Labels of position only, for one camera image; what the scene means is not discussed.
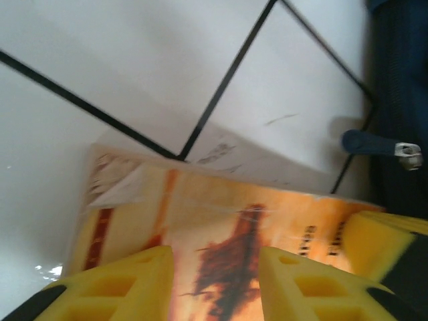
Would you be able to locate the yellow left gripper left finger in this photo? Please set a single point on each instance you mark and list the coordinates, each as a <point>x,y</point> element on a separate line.
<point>110,294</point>

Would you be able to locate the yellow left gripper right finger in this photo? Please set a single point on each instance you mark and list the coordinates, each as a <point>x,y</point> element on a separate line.
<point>317,294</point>

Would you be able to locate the navy blue backpack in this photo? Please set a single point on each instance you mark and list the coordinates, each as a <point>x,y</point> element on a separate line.
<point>398,83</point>

